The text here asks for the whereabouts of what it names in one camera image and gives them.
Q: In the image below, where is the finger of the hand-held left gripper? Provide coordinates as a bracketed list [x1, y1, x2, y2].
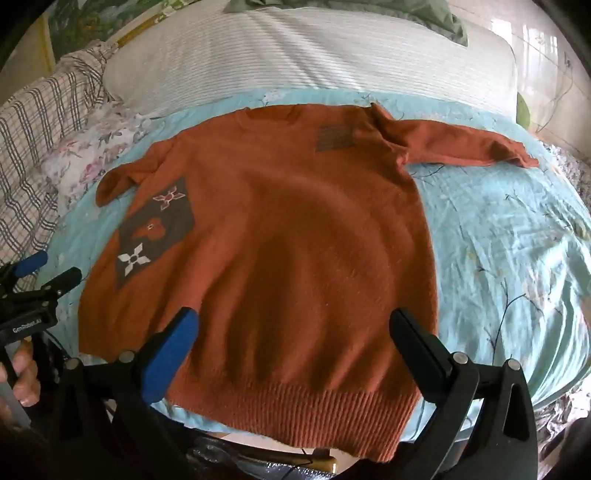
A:
[0, 250, 49, 296]
[28, 266, 83, 302]

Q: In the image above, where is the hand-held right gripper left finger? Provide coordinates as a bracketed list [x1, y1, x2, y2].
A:
[51, 306, 201, 480]

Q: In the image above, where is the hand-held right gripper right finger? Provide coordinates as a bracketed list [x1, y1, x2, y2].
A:
[389, 308, 539, 480]

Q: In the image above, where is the orange knit sweater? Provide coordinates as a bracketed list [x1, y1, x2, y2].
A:
[78, 102, 540, 463]

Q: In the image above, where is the person's left hand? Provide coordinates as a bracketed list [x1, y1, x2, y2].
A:
[0, 342, 41, 424]

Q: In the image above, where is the plaid cloth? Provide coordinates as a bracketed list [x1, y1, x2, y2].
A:
[0, 43, 117, 274]

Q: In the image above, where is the white pink floral sheet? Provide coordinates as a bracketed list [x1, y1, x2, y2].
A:
[41, 98, 591, 457]

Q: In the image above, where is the light blue floral blanket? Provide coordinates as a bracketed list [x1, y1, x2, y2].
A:
[44, 87, 591, 446]

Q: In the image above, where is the green leafy printed panel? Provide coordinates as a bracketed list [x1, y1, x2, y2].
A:
[44, 0, 232, 58]

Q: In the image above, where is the small green object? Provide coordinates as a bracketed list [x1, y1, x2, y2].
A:
[514, 91, 533, 133]

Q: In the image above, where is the white striped quilt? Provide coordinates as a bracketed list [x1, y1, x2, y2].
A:
[102, 4, 520, 121]

